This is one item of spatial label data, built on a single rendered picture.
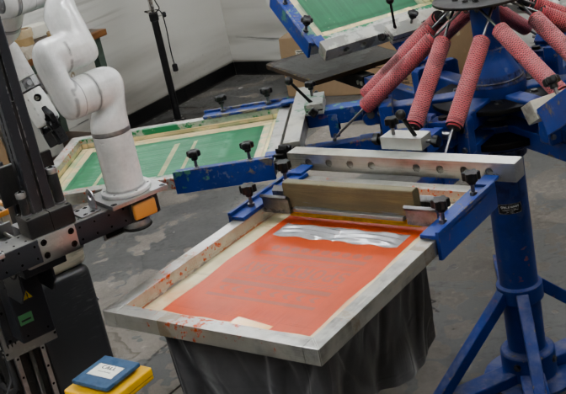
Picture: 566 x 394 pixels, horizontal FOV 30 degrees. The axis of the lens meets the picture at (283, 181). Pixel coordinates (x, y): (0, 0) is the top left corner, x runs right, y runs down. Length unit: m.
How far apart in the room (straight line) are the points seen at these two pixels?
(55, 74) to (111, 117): 0.17
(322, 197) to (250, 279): 0.32
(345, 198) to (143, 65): 5.01
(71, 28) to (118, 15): 4.78
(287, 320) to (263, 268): 0.28
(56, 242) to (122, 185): 0.21
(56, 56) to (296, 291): 0.77
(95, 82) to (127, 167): 0.22
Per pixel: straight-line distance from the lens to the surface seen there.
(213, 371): 2.39
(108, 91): 2.53
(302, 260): 2.48
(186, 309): 2.38
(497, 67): 3.21
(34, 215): 2.54
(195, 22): 7.92
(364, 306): 2.15
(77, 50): 2.54
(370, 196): 2.55
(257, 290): 2.39
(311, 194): 2.65
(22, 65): 2.85
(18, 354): 3.09
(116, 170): 2.59
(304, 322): 2.21
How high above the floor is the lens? 1.98
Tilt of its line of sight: 20 degrees down
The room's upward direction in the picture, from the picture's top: 12 degrees counter-clockwise
